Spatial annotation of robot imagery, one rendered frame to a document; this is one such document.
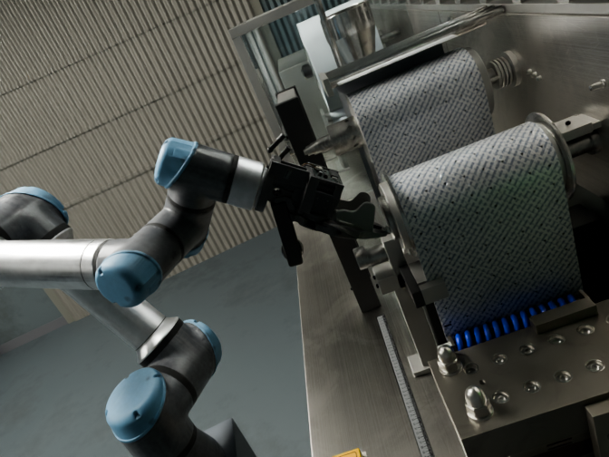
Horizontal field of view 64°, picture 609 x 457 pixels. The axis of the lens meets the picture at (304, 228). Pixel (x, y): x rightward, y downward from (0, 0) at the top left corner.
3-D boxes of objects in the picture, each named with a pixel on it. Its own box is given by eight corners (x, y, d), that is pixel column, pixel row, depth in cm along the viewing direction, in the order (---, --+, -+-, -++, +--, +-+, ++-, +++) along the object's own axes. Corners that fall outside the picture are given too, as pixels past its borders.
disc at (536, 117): (533, 183, 87) (516, 104, 81) (536, 182, 87) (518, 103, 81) (579, 215, 74) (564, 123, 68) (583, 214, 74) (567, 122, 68)
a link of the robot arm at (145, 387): (123, 468, 91) (82, 418, 85) (163, 409, 101) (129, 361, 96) (172, 471, 85) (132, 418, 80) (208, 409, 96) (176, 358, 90)
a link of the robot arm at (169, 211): (135, 258, 77) (142, 205, 71) (172, 222, 86) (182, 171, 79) (178, 281, 77) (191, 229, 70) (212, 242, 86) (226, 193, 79)
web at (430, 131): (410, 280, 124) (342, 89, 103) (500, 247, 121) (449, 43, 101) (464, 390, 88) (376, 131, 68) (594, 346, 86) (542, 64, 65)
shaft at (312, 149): (306, 157, 103) (301, 143, 102) (333, 146, 102) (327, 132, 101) (307, 161, 100) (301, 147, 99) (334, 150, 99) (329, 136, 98)
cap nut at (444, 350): (436, 364, 79) (429, 343, 77) (458, 355, 79) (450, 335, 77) (443, 379, 76) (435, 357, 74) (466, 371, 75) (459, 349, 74)
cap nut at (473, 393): (462, 405, 70) (454, 383, 69) (487, 396, 70) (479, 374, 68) (471, 424, 67) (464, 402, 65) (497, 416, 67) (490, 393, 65)
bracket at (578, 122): (547, 135, 79) (545, 123, 78) (583, 121, 78) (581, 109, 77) (564, 142, 74) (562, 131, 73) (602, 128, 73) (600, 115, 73)
